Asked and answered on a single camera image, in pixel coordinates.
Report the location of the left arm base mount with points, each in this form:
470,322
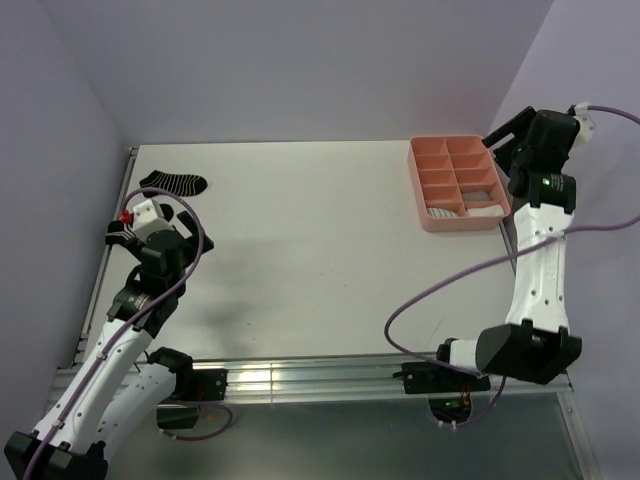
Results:
200,385

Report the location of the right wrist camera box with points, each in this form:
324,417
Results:
580,112

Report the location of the black sock thin white stripes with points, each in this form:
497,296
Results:
183,185

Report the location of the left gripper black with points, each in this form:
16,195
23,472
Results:
187,257

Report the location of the pink divided organizer tray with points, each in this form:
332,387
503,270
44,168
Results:
441,167

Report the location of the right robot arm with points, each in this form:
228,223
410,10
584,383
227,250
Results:
534,344

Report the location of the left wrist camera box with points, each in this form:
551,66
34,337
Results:
148,218

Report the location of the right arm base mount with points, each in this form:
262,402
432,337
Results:
427,378

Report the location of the white sock black toe heel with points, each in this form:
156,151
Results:
441,213

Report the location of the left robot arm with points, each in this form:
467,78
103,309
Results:
79,435

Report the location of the black sock white cuff stripes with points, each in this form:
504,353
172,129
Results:
119,233

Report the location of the taupe sock red cuff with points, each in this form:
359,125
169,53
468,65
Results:
479,196

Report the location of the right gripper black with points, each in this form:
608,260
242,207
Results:
516,126

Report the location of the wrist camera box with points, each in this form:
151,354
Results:
580,112
148,218

